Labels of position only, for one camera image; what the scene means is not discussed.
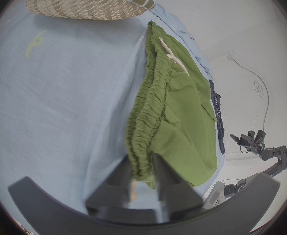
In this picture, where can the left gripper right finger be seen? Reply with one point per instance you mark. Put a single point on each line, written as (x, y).
(175, 194)

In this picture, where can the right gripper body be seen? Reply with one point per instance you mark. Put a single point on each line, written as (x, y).
(247, 141)

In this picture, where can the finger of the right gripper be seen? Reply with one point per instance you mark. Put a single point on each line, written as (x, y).
(237, 139)

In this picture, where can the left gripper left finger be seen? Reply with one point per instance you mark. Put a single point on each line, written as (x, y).
(114, 190)

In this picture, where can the green shorts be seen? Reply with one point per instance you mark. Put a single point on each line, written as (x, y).
(182, 121)

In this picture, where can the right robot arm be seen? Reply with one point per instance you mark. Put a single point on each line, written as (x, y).
(278, 155)

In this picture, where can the bed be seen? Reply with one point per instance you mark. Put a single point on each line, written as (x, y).
(60, 106)

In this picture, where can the round woven basket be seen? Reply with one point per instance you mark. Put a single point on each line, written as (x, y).
(84, 4)

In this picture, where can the dark blue T-shirt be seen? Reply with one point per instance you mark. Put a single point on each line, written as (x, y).
(219, 121)

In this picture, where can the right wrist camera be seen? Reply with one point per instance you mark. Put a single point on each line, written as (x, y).
(251, 133)

